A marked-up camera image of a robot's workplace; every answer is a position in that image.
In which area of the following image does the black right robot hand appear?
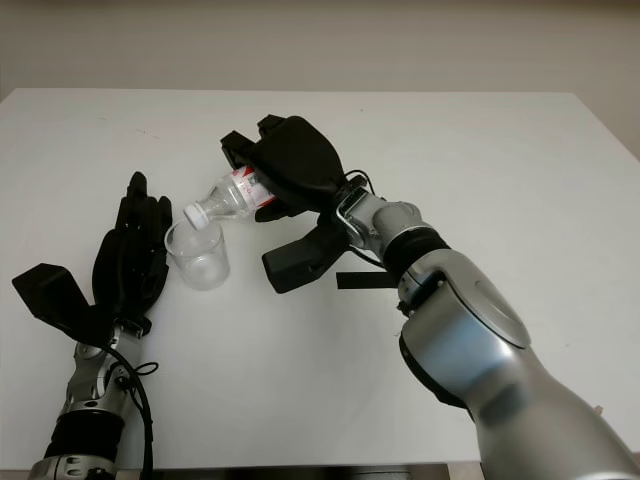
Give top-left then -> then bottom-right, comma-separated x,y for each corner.
218,114 -> 351,225

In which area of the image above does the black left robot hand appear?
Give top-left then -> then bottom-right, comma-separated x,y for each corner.
91,171 -> 174,335

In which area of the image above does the clear plastic water bottle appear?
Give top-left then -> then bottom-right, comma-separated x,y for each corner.
182,168 -> 279,231

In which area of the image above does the clear plastic cup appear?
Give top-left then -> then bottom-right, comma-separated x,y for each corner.
163,219 -> 231,292

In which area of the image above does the black tape marker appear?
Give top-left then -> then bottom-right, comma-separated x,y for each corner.
335,272 -> 397,290

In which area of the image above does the dark robot torso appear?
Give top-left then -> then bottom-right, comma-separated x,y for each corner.
149,468 -> 451,480

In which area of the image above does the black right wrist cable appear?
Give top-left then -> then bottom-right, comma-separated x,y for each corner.
333,169 -> 390,271

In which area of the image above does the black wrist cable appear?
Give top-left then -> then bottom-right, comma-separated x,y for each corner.
333,169 -> 390,271
102,327 -> 160,480

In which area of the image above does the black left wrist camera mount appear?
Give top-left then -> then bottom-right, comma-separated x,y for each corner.
10,263 -> 115,347

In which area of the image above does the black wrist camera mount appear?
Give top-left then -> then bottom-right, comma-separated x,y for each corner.
261,215 -> 351,295
10,263 -> 115,347

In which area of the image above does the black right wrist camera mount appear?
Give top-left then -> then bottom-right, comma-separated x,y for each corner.
261,215 -> 351,295

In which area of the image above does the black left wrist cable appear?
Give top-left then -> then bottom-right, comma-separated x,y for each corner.
102,327 -> 160,480

